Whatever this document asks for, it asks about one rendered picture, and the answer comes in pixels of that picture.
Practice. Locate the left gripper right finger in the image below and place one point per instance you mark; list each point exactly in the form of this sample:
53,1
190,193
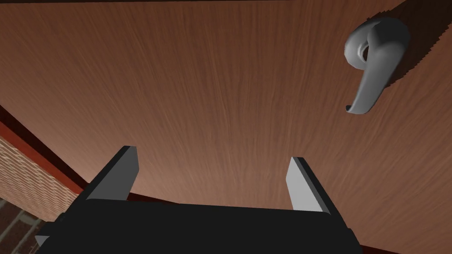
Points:
305,188

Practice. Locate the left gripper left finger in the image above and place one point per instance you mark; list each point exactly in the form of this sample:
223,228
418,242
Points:
114,176

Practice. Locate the brown wooden door leaf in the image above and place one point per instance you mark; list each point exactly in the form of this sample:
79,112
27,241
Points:
219,98

